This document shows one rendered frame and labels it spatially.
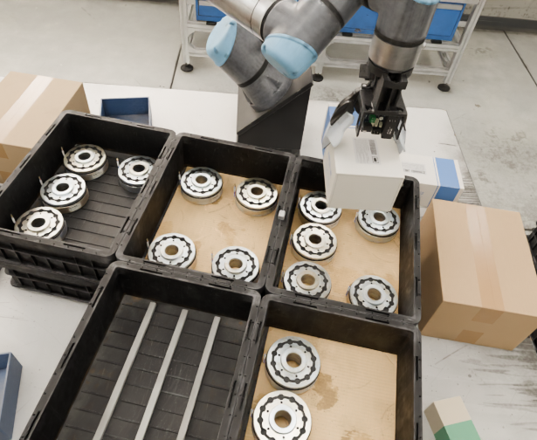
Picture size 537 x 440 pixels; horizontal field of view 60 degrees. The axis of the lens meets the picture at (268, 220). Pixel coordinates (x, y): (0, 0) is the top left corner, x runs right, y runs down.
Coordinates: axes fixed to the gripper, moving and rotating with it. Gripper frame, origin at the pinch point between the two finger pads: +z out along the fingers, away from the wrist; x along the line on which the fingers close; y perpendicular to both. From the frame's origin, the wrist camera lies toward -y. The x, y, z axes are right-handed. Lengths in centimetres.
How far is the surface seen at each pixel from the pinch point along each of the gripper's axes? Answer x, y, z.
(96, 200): -57, -7, 28
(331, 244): -1.3, 3.9, 25.5
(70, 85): -74, -48, 26
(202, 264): -29.9, 9.5, 28.3
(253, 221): -19.0, -3.7, 28.4
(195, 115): -40, -59, 42
